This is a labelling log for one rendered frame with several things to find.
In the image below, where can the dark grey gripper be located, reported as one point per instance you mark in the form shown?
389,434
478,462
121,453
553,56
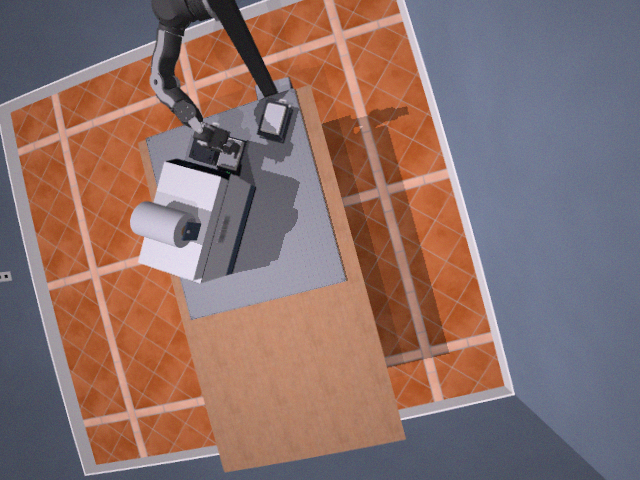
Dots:
219,138

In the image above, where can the grey roll on bracket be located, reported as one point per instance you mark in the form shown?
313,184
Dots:
160,223

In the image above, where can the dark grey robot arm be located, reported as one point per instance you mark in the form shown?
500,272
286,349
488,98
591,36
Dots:
177,14

